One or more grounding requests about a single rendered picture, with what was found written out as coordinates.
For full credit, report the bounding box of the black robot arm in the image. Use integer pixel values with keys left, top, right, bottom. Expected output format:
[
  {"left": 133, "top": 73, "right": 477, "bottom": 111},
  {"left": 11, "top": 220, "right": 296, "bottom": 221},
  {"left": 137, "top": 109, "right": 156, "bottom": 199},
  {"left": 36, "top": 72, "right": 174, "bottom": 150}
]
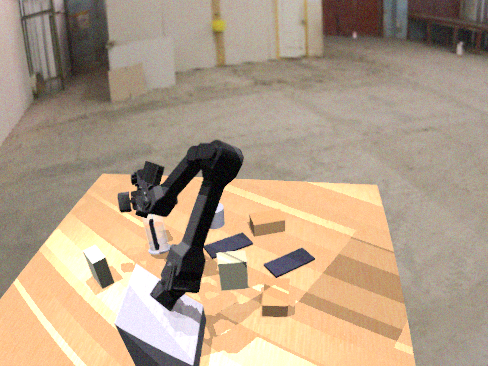
[{"left": 131, "top": 140, "right": 244, "bottom": 311}]

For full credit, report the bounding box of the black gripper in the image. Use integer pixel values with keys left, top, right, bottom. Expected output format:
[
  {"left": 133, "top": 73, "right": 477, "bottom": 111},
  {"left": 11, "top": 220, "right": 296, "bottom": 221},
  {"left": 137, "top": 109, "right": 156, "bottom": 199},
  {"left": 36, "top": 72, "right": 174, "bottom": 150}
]
[{"left": 117, "top": 191, "right": 140, "bottom": 213}]

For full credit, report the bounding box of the glass coffee press with black plunger knob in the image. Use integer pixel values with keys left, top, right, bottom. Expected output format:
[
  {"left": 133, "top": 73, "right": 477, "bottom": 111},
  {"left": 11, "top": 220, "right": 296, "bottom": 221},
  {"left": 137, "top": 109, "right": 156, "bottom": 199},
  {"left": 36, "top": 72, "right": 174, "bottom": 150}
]
[{"left": 142, "top": 213, "right": 171, "bottom": 255}]

